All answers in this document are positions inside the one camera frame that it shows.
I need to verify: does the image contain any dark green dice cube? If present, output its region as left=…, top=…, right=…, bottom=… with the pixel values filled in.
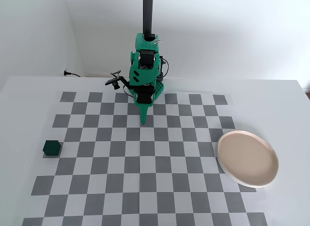
left=43, top=139, right=62, bottom=157

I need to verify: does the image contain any black wrist camera board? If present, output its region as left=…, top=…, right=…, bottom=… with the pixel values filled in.
left=105, top=70, right=131, bottom=91

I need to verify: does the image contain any black vertical pole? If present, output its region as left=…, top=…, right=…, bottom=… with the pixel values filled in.
left=142, top=0, right=155, bottom=40

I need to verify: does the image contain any black wall plug cable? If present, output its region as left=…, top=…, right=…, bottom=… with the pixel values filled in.
left=63, top=70, right=82, bottom=78

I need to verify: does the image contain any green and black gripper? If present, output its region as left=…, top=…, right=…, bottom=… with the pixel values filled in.
left=134, top=84, right=156, bottom=126

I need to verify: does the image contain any grey white checkerboard mat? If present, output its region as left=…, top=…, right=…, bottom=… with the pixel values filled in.
left=23, top=91, right=268, bottom=226

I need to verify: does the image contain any beige round plate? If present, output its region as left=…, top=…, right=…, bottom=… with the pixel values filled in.
left=217, top=129, right=279, bottom=189

